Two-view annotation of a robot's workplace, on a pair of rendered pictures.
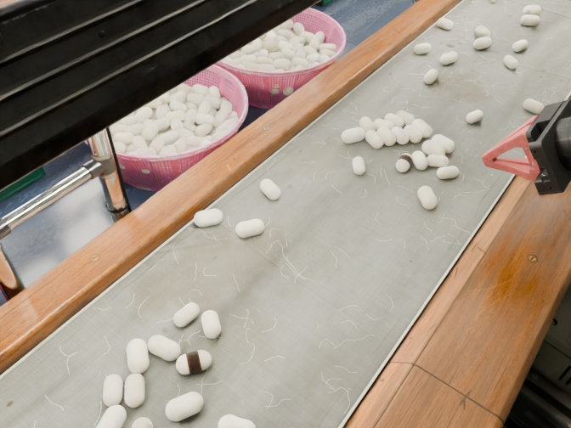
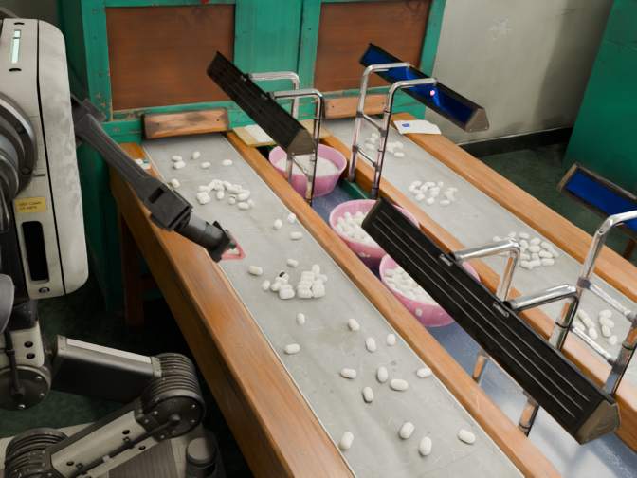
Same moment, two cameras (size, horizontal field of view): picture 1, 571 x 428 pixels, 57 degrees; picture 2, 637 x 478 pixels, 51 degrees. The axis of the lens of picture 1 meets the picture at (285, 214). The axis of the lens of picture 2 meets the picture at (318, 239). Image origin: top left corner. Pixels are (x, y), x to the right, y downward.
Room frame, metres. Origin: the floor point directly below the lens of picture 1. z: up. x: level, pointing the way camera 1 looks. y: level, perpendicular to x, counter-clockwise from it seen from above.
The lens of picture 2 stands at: (1.21, -1.43, 1.76)
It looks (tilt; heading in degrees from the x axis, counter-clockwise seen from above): 32 degrees down; 113
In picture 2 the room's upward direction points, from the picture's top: 7 degrees clockwise
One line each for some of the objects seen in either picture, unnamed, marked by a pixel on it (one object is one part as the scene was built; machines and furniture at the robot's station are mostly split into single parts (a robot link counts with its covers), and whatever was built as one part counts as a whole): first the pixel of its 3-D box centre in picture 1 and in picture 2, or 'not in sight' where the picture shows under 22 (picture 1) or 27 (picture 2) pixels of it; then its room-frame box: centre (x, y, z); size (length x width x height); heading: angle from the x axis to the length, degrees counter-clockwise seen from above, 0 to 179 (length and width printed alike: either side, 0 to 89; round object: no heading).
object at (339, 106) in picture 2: not in sight; (355, 104); (0.31, 0.89, 0.83); 0.30 x 0.06 x 0.07; 54
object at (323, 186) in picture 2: not in sight; (306, 171); (0.33, 0.45, 0.72); 0.27 x 0.27 x 0.10
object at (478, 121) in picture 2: not in sight; (419, 82); (0.63, 0.58, 1.08); 0.62 x 0.08 x 0.07; 144
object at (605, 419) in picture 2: not in sight; (471, 295); (1.09, -0.44, 1.08); 0.62 x 0.08 x 0.07; 144
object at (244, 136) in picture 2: not in sight; (281, 132); (0.15, 0.58, 0.77); 0.33 x 0.15 x 0.01; 54
